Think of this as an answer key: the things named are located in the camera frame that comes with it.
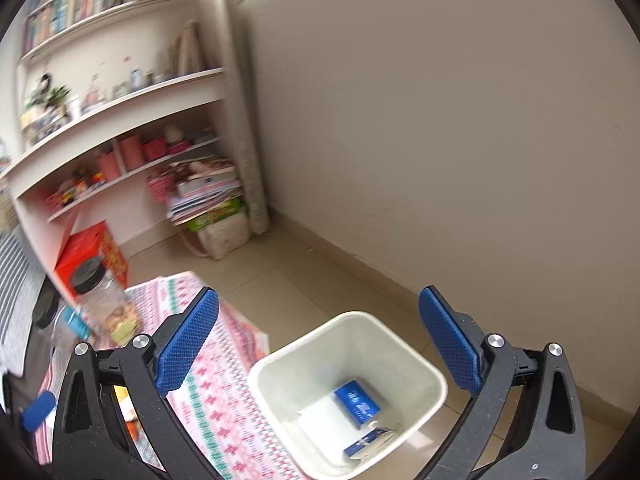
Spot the patterned pink tablecloth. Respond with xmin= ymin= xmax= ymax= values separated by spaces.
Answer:
xmin=34 ymin=272 xmax=307 ymax=479

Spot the pink storage bin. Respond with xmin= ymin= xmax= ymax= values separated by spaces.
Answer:
xmin=118 ymin=134 xmax=145 ymax=171

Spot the pink basket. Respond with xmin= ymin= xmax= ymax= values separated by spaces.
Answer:
xmin=146 ymin=172 xmax=175 ymax=203

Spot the jar with blue label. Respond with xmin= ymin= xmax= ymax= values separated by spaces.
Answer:
xmin=32 ymin=285 xmax=92 ymax=348

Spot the white plastic trash bin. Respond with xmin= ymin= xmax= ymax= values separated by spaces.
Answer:
xmin=247 ymin=311 xmax=448 ymax=479

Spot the white woven bag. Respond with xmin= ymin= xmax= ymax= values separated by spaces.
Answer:
xmin=196 ymin=212 xmax=250 ymax=260

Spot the blue tissue box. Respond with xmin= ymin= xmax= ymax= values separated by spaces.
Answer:
xmin=333 ymin=379 xmax=396 ymax=462

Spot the small potted plant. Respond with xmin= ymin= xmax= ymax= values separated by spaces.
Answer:
xmin=46 ymin=86 xmax=70 ymax=117

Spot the jar with nuts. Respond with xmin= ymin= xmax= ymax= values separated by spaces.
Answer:
xmin=70 ymin=257 xmax=142 ymax=347

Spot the red gift box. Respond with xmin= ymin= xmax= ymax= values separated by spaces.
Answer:
xmin=55 ymin=221 xmax=128 ymax=297

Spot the pink pen holder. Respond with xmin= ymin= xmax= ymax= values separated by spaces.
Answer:
xmin=98 ymin=152 xmax=120 ymax=182

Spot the stack of books and papers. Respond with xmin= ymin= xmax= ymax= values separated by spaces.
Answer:
xmin=162 ymin=156 xmax=245 ymax=226

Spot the white bookshelf unit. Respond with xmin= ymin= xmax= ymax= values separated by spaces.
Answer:
xmin=1 ymin=0 xmax=226 ymax=268

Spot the beige curtain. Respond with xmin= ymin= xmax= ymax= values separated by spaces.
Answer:
xmin=195 ymin=0 xmax=269 ymax=234

